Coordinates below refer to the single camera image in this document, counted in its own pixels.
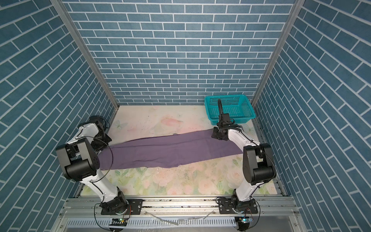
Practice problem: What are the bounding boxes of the purple trousers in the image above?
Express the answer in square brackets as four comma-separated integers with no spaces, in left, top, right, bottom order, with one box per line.
[98,129,242,170]

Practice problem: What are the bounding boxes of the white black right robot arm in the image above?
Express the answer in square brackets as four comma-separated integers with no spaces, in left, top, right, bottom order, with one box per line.
[212,127,276,211]

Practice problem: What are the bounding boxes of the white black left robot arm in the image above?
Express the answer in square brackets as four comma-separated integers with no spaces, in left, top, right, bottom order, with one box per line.
[56,118,129,215]

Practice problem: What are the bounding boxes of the teal plastic mesh basket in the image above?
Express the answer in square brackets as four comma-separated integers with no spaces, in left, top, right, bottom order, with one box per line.
[204,95,256,126]

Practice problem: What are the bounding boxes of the left green circuit board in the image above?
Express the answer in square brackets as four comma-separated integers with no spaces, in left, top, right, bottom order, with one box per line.
[109,218,128,228]

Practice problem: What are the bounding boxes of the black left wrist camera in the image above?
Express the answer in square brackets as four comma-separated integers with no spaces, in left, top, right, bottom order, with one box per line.
[89,115,110,131]

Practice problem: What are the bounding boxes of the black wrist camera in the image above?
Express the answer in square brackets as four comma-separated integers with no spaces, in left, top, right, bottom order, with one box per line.
[217,113,232,128]
[89,115,110,131]

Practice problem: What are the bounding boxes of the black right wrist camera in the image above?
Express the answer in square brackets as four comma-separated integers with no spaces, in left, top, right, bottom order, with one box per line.
[217,113,232,128]

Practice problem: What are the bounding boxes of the aluminium right table edge rail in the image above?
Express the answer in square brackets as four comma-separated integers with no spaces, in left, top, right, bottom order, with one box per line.
[253,120,289,196]

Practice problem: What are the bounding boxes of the aluminium left rear corner post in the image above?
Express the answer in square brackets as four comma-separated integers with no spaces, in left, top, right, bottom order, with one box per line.
[50,0,119,111]

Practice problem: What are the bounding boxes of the aluminium corner post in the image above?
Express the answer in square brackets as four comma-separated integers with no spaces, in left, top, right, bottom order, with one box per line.
[251,0,305,108]
[50,0,119,111]

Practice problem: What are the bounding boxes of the aluminium front mounting rail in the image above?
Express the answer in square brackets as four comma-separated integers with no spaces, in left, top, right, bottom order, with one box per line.
[52,195,305,232]

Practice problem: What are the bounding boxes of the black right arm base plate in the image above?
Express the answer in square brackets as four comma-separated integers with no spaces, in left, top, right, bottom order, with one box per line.
[215,197,258,214]

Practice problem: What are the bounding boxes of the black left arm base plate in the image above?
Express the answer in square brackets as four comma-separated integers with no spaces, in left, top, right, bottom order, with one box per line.
[100,198,143,215]

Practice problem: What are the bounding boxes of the white slotted cable duct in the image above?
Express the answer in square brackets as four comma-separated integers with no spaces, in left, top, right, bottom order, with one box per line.
[66,217,236,229]

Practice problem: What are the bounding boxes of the aluminium right rear corner post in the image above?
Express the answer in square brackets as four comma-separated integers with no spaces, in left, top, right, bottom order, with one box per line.
[251,0,305,108]

